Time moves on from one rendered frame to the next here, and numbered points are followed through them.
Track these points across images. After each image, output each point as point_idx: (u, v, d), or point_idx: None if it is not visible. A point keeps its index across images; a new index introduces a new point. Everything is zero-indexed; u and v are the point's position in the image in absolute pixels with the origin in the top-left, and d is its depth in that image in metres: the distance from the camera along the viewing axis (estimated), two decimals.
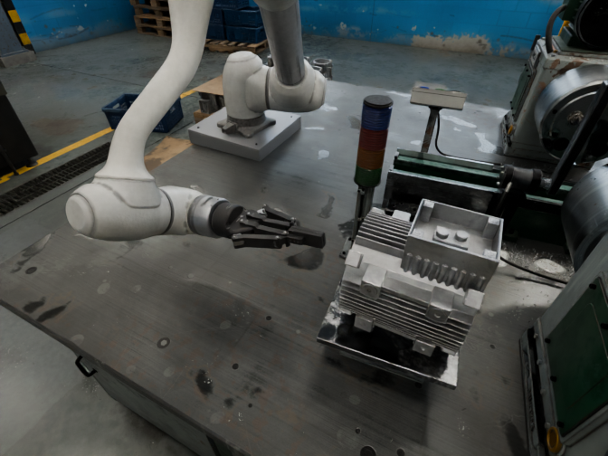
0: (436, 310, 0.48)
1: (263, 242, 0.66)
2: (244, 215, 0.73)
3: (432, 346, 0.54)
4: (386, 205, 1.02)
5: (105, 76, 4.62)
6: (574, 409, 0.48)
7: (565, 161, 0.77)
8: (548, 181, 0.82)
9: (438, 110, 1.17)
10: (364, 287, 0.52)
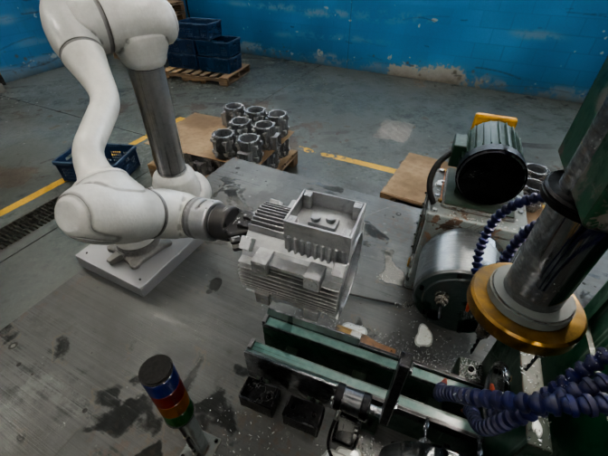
0: (308, 281, 0.59)
1: None
2: (241, 217, 0.72)
3: (316, 313, 0.64)
4: (242, 388, 0.95)
5: (71, 112, 4.56)
6: None
7: (385, 406, 0.70)
8: (378, 411, 0.75)
9: None
10: (253, 266, 0.62)
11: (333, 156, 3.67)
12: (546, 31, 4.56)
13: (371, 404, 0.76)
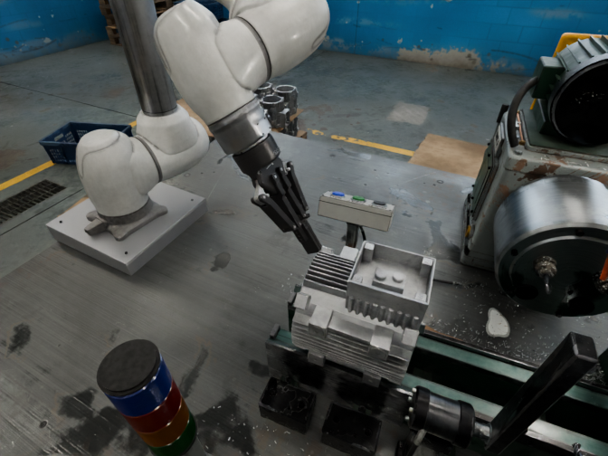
0: (375, 349, 0.52)
1: (280, 221, 0.60)
2: (274, 165, 0.60)
3: (378, 379, 0.58)
4: (262, 394, 0.68)
5: (63, 96, 4.28)
6: None
7: (510, 426, 0.43)
8: (486, 432, 0.48)
9: (356, 226, 0.83)
10: (311, 328, 0.56)
11: (345, 138, 3.40)
12: (568, 9, 4.28)
13: None
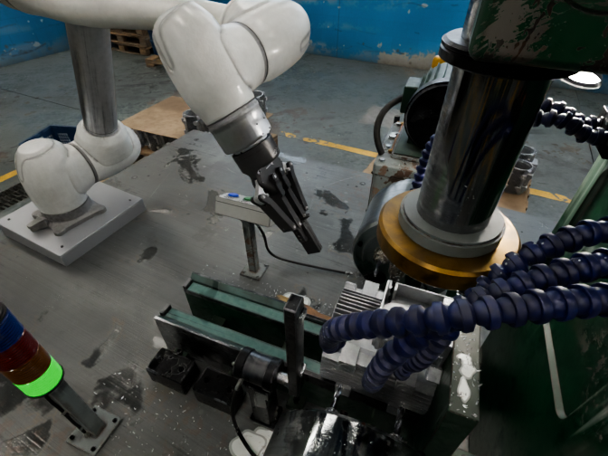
0: (403, 386, 0.56)
1: (280, 221, 0.60)
2: (274, 165, 0.60)
3: None
4: (150, 361, 0.82)
5: (49, 99, 4.42)
6: None
7: (288, 370, 0.57)
8: (287, 379, 0.62)
9: (248, 223, 0.97)
10: (341, 365, 0.60)
11: (316, 141, 3.54)
12: None
13: (280, 372, 0.63)
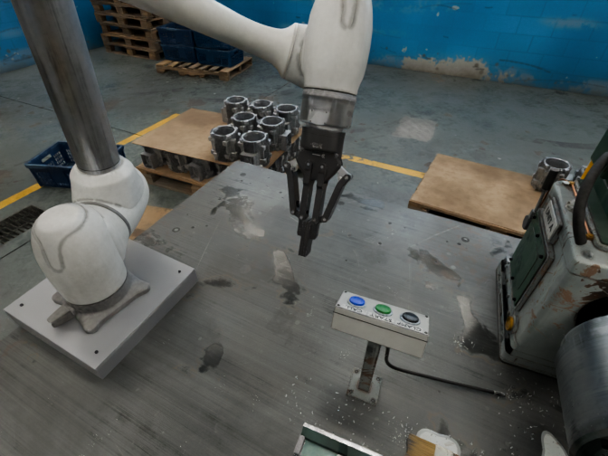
0: None
1: (289, 196, 0.65)
2: (324, 159, 0.60)
3: None
4: None
5: None
6: None
7: None
8: None
9: None
10: None
11: (349, 157, 3.23)
12: (581, 18, 4.11)
13: None
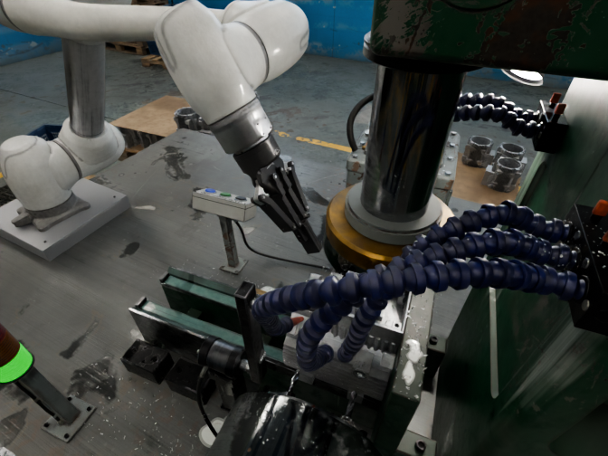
0: None
1: (280, 221, 0.60)
2: (274, 165, 0.60)
3: (361, 397, 0.64)
4: (126, 352, 0.84)
5: (44, 99, 4.45)
6: None
7: (247, 356, 0.59)
8: (249, 366, 0.64)
9: (224, 217, 0.99)
10: None
11: (308, 140, 3.56)
12: None
13: (243, 359, 0.65)
